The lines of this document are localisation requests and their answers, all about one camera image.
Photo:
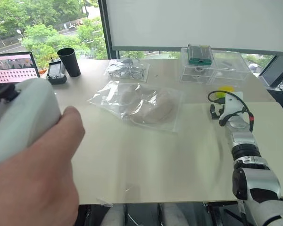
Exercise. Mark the open laptop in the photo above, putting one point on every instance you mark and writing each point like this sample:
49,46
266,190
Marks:
13,70

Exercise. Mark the yellow round object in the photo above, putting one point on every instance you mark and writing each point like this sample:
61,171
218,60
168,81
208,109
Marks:
225,90

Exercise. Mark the black monitor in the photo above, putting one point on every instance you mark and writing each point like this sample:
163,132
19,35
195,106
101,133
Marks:
277,73

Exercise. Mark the green box clear lid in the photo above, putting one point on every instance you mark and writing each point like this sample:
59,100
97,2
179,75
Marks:
200,55

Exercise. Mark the white handheld controller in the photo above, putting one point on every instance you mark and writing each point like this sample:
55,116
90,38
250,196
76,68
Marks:
26,113

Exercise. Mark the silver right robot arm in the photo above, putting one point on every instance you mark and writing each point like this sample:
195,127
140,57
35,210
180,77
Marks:
261,179

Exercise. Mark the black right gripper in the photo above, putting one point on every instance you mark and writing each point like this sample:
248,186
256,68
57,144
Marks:
221,116

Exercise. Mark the person's bare hand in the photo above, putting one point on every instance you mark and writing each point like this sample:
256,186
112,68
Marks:
35,179

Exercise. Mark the small clear plastic scrap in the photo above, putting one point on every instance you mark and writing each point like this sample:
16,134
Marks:
105,202

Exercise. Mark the white roller blind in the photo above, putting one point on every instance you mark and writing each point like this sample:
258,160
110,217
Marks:
198,23

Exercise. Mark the black plastic cup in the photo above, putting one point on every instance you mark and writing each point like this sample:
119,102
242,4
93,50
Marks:
69,62

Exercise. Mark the dark window frame post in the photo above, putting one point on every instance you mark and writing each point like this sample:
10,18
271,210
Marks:
107,30

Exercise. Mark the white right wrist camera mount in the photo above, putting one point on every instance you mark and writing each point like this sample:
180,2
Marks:
232,106

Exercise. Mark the clear plastic zip bag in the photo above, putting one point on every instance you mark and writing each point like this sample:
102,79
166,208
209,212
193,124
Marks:
108,99

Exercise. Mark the small clear bag dark items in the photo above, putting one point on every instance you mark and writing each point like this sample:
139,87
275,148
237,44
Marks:
127,70

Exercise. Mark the black handheld remote controller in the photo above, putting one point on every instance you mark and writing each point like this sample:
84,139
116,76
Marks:
56,71

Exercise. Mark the clear acrylic drawer organizer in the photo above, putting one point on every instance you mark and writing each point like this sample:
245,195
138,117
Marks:
226,70

